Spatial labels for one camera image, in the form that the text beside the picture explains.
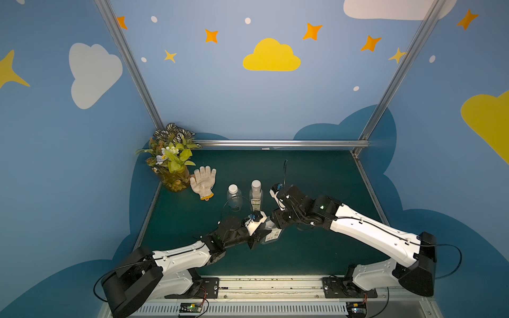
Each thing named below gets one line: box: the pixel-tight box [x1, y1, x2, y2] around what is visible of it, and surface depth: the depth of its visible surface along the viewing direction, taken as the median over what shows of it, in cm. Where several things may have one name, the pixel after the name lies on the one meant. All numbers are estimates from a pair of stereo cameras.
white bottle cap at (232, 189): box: [227, 184, 238, 195], surface depth 87 cm
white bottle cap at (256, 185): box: [251, 179, 262, 191], surface depth 84 cm
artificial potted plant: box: [135, 122, 203, 193], surface depth 96 cm
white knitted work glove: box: [189, 165, 217, 202], surface depth 107 cm
